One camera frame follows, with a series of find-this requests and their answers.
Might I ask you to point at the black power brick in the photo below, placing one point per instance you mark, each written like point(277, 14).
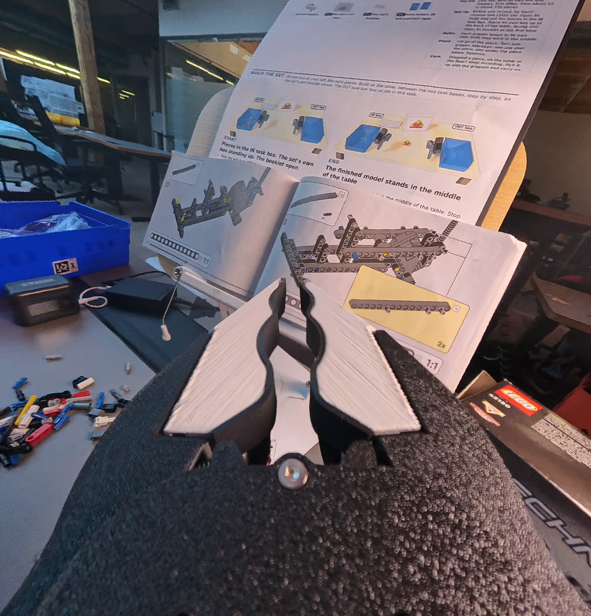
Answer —
point(136, 291)

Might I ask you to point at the open instruction booklet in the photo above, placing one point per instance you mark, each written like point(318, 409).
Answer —
point(228, 216)

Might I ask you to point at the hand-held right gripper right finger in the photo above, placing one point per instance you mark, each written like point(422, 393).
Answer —
point(363, 385)

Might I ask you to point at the wooden post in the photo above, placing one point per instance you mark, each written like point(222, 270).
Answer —
point(86, 62)

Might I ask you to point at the grey desk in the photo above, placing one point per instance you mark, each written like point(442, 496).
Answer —
point(45, 346)

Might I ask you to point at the clear plastic bags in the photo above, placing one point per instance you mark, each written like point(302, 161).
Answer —
point(40, 224)

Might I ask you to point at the wooden table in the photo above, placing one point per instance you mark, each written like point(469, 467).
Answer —
point(555, 211)
point(112, 139)
point(565, 303)

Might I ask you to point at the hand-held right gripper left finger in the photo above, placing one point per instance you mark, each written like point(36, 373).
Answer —
point(218, 385)

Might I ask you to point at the blue plastic bin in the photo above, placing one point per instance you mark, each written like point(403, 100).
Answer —
point(59, 250)

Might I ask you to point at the printed instruction sheet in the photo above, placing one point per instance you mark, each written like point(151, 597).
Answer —
point(396, 96)

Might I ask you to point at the toy truck set box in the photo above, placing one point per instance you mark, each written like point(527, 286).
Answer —
point(541, 433)

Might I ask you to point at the red plastic crate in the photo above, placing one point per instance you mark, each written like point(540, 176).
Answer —
point(584, 409)

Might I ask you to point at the black flat case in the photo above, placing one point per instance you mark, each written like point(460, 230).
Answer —
point(146, 337)

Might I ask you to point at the pile of assorted small bricks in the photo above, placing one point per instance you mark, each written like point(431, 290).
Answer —
point(35, 418)

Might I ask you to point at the black adapter box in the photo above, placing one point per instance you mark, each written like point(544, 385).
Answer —
point(40, 301)

